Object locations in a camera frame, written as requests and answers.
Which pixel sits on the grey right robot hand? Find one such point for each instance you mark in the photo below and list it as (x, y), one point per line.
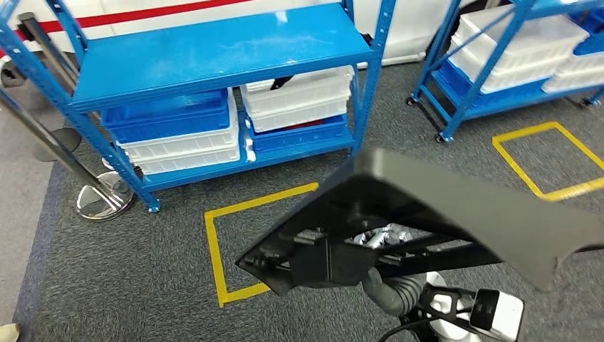
(375, 288)

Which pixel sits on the black plastic plate bracket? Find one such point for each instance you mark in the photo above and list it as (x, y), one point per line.
(472, 207)

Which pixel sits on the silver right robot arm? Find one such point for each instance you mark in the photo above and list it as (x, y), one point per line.
(406, 295)

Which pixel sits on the blue metal shelf rack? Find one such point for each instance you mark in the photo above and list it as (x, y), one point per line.
(465, 113)
(212, 52)

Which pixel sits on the blue plastic bin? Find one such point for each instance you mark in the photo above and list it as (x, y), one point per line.
(302, 139)
(165, 118)

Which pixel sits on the white plastic bin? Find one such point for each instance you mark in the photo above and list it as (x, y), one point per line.
(519, 28)
(302, 94)
(188, 144)
(500, 75)
(575, 75)
(188, 165)
(292, 120)

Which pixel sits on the white car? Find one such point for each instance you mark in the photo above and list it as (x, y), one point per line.
(406, 33)

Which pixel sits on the red barrier belt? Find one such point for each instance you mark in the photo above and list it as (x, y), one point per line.
(141, 13)

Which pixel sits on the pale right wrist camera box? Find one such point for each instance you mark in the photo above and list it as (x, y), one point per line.
(500, 316)

